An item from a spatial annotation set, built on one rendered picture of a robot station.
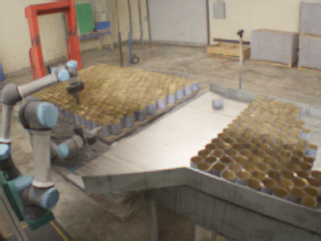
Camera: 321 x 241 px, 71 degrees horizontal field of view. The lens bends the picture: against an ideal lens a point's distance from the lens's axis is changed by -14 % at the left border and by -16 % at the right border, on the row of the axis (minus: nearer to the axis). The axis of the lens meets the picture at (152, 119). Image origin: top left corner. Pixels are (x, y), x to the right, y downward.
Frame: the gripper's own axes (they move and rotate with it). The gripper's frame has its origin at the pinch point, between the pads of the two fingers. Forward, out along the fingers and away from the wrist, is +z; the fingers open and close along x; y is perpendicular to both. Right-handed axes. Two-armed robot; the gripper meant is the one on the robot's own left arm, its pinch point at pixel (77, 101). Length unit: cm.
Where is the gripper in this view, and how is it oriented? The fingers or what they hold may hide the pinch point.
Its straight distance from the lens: 200.7
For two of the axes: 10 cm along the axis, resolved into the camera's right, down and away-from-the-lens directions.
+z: 0.4, 9.0, 4.4
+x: -6.4, 3.6, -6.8
